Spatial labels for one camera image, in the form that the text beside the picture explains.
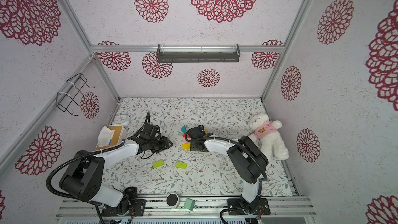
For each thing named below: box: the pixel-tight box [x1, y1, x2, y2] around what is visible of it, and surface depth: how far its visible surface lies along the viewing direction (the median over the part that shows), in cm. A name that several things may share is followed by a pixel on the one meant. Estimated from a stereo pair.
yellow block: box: [181, 142, 191, 150], surface depth 96 cm
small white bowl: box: [114, 114, 131, 126], surface depth 107 cm
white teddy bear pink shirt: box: [248, 114, 290, 161], surface depth 92 cm
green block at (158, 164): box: [152, 159, 165, 168], surface depth 90 cm
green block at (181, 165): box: [176, 161, 188, 170], surface depth 89 cm
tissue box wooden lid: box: [95, 125, 124, 150], surface depth 94 cm
